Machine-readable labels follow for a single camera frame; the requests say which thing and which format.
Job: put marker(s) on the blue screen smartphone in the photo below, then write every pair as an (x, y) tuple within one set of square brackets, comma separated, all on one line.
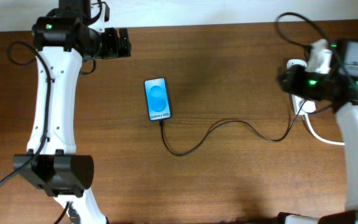
[(158, 102)]

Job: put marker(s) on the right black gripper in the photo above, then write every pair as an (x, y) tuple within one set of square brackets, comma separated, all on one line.
[(291, 80)]

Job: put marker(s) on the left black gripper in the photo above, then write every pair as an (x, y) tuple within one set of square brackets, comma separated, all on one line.
[(125, 50)]

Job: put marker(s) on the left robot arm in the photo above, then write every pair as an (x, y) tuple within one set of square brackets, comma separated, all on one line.
[(64, 39)]

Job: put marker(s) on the white power strip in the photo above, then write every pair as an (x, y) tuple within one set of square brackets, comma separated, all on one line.
[(300, 106)]

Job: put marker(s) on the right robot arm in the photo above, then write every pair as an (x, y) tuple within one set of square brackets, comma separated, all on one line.
[(316, 81)]

